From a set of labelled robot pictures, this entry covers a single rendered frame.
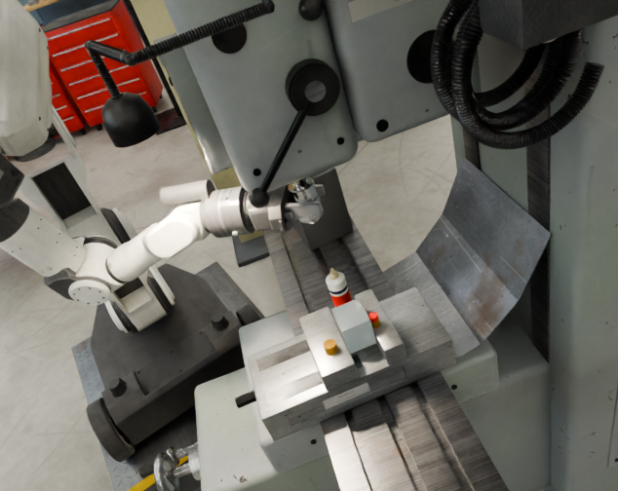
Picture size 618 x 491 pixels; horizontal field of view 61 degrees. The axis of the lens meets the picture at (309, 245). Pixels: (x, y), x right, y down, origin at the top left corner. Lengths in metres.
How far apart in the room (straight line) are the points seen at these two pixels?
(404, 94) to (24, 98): 0.65
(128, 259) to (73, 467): 1.56
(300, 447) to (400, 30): 0.78
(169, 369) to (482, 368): 0.96
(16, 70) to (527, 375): 1.14
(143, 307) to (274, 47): 1.17
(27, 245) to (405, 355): 0.70
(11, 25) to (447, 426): 0.99
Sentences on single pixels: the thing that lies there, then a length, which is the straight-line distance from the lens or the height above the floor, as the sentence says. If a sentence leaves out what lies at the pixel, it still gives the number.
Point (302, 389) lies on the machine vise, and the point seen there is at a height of 1.00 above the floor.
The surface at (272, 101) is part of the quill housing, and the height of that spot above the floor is 1.45.
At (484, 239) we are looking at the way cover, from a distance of 1.12.
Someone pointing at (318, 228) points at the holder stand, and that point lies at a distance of 1.27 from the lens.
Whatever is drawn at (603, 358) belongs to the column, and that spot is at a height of 0.80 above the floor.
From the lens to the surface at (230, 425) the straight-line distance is 1.29.
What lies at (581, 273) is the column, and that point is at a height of 1.04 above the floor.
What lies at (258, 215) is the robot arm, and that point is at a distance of 0.91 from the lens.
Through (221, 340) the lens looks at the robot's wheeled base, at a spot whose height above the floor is 0.60.
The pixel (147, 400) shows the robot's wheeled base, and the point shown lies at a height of 0.58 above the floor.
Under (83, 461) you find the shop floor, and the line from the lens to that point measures 2.52.
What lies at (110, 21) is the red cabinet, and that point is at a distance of 5.36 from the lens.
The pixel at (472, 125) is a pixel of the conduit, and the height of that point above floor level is 1.41.
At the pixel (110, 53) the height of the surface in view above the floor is 1.58.
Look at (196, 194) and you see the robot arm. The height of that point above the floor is 1.28.
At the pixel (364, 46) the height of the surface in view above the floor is 1.48.
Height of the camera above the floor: 1.71
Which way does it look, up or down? 37 degrees down
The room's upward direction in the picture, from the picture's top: 20 degrees counter-clockwise
